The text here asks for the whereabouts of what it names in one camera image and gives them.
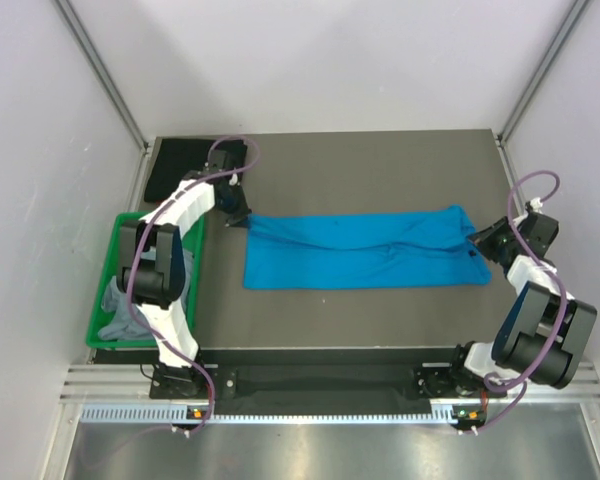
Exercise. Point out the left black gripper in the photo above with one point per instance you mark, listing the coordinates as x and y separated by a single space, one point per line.
240 216

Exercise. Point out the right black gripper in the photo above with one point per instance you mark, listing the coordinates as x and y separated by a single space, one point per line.
484 238

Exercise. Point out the blue t shirt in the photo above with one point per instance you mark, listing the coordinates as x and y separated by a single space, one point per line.
363 251

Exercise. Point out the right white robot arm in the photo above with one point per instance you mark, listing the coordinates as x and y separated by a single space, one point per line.
539 307

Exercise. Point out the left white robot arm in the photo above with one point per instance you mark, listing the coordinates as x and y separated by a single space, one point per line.
151 267

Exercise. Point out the green plastic bin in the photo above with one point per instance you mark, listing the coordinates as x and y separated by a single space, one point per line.
192 241

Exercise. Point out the folded black t shirt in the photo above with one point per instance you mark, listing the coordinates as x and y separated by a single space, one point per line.
175 158

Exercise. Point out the grey t shirt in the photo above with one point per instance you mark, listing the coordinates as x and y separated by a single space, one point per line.
122 327

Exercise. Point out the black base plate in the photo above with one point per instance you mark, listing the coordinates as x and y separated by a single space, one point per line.
330 381

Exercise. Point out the aluminium front rail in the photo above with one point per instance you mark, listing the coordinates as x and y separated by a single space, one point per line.
104 383

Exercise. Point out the left aluminium frame post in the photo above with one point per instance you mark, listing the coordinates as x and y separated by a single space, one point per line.
81 36

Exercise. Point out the aluminium frame post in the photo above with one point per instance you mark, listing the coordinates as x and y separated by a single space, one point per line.
574 14
81 36

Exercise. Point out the right aluminium frame post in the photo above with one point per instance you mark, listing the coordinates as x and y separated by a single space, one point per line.
574 14

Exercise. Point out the slotted cable duct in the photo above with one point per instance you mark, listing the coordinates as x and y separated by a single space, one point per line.
182 414

